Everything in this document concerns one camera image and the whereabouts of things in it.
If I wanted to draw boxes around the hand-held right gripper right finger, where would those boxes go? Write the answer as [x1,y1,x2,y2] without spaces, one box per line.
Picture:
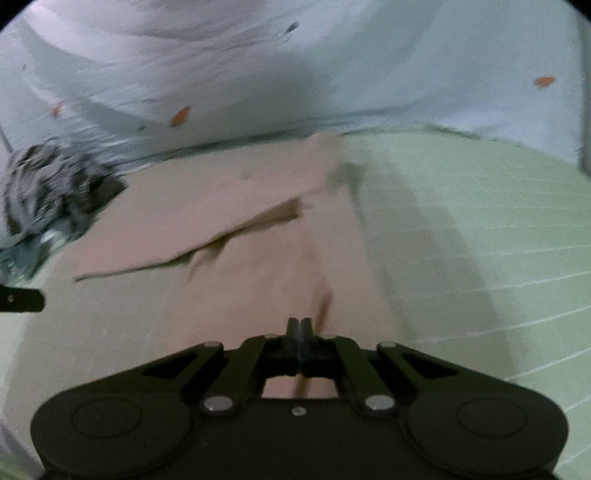
[300,318,462,417]

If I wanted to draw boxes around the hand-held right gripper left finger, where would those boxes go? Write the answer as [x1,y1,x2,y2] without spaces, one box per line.
[139,318,301,417]

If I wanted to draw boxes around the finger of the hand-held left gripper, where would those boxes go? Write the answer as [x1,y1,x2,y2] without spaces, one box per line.
[0,285,46,315]

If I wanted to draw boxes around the beige long-sleeved garment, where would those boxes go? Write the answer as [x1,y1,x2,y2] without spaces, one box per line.
[9,131,416,444]

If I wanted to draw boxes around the dark plaid garment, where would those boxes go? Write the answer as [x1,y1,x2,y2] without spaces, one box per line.
[0,142,127,280]

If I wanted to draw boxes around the carrot print pale blue sheet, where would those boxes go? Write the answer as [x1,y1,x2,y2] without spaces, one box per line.
[0,0,589,176]

